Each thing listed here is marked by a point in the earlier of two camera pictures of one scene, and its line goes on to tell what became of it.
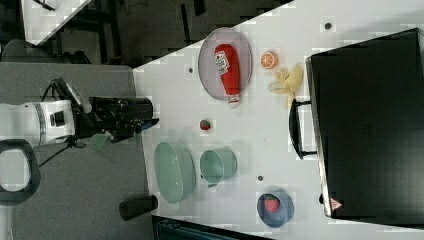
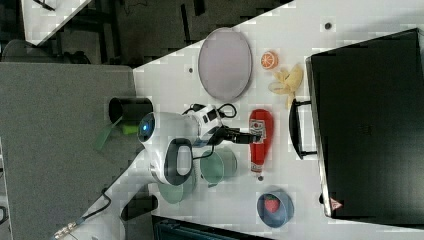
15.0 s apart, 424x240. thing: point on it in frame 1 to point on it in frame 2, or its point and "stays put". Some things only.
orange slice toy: (269, 60) stays put
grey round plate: (207, 62) stays put
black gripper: (118, 118) to (224, 132)
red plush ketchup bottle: (227, 61) to (261, 125)
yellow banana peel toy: (287, 82) stays put
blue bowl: (282, 216) stays put
